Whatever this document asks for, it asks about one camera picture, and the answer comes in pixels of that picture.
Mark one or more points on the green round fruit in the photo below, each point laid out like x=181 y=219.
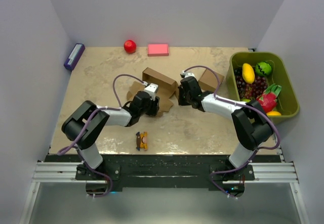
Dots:
x=263 y=68

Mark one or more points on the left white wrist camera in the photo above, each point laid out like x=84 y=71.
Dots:
x=151 y=89

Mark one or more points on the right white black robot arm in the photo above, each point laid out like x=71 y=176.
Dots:
x=254 y=130

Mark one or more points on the yellow mango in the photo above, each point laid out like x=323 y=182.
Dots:
x=248 y=73

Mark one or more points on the purple grapes bunch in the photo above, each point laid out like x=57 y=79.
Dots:
x=249 y=91

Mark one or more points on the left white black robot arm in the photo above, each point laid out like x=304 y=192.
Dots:
x=85 y=124

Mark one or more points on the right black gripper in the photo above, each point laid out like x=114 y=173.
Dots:
x=180 y=100

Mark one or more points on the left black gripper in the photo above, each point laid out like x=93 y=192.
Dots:
x=155 y=107

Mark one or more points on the red dragon fruit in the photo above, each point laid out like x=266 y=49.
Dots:
x=268 y=99

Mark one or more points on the olive green plastic bin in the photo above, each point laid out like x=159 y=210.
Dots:
x=287 y=103

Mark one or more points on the red apple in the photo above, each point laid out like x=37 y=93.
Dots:
x=130 y=46

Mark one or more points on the small snack wrapper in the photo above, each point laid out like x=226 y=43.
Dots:
x=141 y=141

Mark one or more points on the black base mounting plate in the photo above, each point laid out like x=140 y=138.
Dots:
x=159 y=171

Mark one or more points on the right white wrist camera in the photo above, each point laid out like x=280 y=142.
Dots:
x=185 y=74

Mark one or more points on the large brown cardboard box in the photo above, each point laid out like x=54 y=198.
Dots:
x=166 y=88

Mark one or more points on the pink rectangular box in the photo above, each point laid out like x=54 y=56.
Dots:
x=156 y=50

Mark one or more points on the aluminium rail frame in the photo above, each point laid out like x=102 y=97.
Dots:
x=274 y=196

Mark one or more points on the purple blue box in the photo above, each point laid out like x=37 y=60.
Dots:
x=74 y=56

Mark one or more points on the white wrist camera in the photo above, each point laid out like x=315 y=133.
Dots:
x=185 y=74
x=151 y=89

